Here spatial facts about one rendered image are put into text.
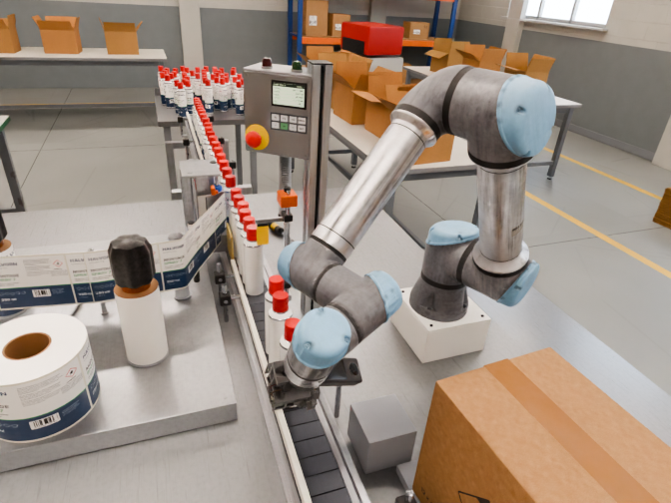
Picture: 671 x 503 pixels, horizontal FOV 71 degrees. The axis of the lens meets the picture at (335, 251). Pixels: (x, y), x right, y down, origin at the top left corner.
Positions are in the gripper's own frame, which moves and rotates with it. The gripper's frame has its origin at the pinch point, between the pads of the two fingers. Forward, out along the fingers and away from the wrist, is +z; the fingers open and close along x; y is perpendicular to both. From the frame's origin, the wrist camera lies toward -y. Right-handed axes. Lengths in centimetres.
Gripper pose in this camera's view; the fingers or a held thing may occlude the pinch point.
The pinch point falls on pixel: (300, 395)
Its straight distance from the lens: 98.2
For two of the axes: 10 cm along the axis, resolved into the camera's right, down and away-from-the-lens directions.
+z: -2.2, 5.1, 8.3
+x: 2.6, 8.5, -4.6
